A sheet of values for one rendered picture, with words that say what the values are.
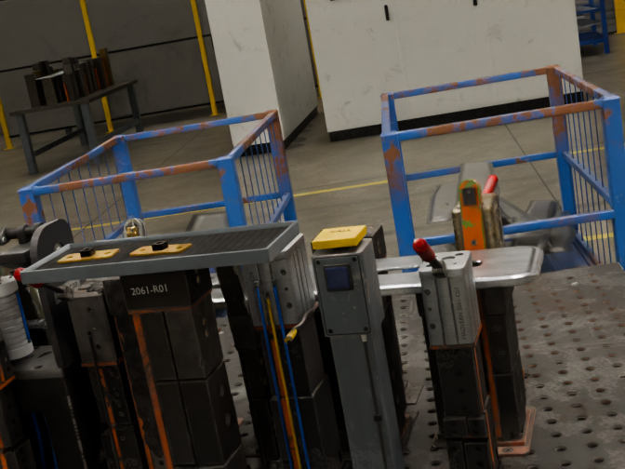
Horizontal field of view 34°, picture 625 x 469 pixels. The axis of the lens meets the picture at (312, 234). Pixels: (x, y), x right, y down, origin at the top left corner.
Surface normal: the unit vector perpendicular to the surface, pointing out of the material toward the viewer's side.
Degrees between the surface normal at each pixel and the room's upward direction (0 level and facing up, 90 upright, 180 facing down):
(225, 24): 90
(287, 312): 90
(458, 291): 90
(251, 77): 90
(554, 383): 0
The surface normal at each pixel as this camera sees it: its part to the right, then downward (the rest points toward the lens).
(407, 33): -0.07, 0.25
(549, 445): -0.17, -0.96
